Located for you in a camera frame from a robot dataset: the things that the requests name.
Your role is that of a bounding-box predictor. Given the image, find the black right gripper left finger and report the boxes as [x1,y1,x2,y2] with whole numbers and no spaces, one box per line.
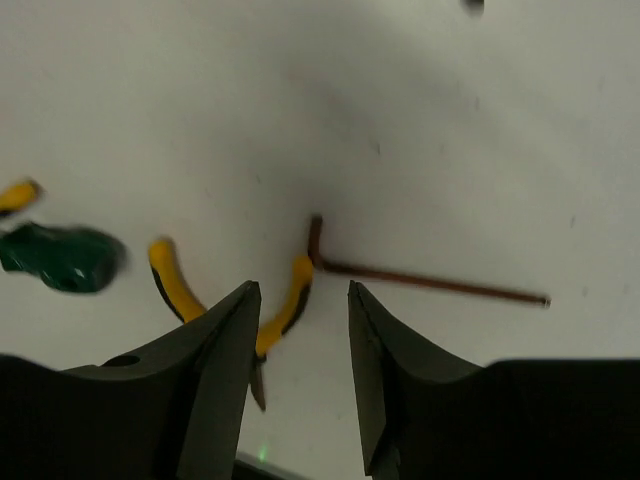
[1,281,261,479]

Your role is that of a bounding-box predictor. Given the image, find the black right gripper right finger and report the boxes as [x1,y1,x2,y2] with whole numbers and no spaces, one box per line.
[348,282,639,479]

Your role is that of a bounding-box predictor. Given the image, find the yellow needle-nose pliers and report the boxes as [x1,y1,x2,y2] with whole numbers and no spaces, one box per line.
[0,180,42,219]
[148,238,314,412]

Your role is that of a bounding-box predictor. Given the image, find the green stubby screwdriver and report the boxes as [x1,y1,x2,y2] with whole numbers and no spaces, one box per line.
[461,0,485,15]
[1,222,126,294]

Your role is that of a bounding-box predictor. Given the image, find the brown hex key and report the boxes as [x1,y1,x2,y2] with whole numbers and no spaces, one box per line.
[307,214,551,308]

